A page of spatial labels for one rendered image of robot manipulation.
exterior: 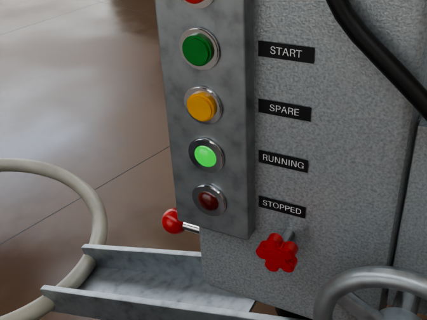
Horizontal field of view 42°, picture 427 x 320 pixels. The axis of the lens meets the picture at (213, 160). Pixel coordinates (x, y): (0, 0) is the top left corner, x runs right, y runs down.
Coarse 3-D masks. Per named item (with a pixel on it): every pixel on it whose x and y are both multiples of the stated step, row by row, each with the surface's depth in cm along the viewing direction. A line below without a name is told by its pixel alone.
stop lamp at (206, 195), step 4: (204, 192) 52; (208, 192) 52; (200, 196) 52; (204, 196) 52; (208, 196) 52; (212, 196) 52; (200, 200) 52; (204, 200) 52; (208, 200) 52; (212, 200) 52; (216, 200) 52; (200, 204) 53; (204, 204) 52; (208, 204) 52; (212, 204) 52; (216, 204) 52; (208, 208) 52; (212, 208) 52; (216, 208) 52
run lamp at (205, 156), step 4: (196, 148) 50; (200, 148) 49; (204, 148) 49; (208, 148) 49; (196, 152) 50; (200, 152) 49; (204, 152) 49; (208, 152) 49; (212, 152) 49; (196, 156) 50; (200, 156) 49; (204, 156) 49; (208, 156) 49; (212, 156) 49; (200, 160) 50; (204, 160) 49; (208, 160) 49; (212, 160) 49; (204, 164) 50; (208, 164) 50; (212, 164) 50
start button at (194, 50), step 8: (184, 40) 44; (192, 40) 43; (200, 40) 43; (184, 48) 44; (192, 48) 44; (200, 48) 43; (208, 48) 43; (184, 56) 45; (192, 56) 44; (200, 56) 44; (208, 56) 44; (200, 64) 44
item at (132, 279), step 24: (96, 264) 99; (120, 264) 96; (144, 264) 93; (168, 264) 90; (192, 264) 87; (48, 288) 90; (96, 288) 94; (120, 288) 92; (144, 288) 90; (168, 288) 88; (192, 288) 86; (216, 288) 84; (72, 312) 90; (96, 312) 86; (120, 312) 83; (144, 312) 80; (168, 312) 77; (192, 312) 75; (216, 312) 73; (240, 312) 71
